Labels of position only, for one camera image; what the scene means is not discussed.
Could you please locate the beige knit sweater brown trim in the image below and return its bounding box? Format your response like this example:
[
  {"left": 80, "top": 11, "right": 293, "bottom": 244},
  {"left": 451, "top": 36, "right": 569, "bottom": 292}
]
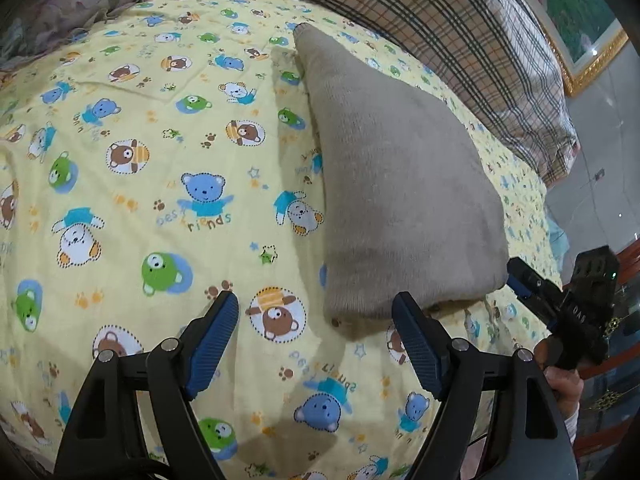
[{"left": 294, "top": 24, "right": 509, "bottom": 318}]

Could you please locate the person right hand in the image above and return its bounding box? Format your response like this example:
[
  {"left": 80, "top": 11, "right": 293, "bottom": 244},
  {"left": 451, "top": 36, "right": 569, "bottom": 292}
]
[{"left": 534, "top": 338, "right": 584, "bottom": 419}]

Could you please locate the light blue cloth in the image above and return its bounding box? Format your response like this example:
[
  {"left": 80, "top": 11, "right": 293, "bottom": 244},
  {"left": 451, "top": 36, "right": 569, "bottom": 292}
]
[{"left": 547, "top": 214, "right": 570, "bottom": 271}]

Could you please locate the gold framed floral painting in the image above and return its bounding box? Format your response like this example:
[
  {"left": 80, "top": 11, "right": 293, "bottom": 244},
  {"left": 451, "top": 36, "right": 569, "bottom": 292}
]
[{"left": 525, "top": 0, "right": 628, "bottom": 96}]

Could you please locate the plaid checkered quilt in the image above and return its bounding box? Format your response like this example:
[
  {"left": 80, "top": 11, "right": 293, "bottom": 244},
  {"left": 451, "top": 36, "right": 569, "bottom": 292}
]
[{"left": 307, "top": 0, "right": 579, "bottom": 186}]

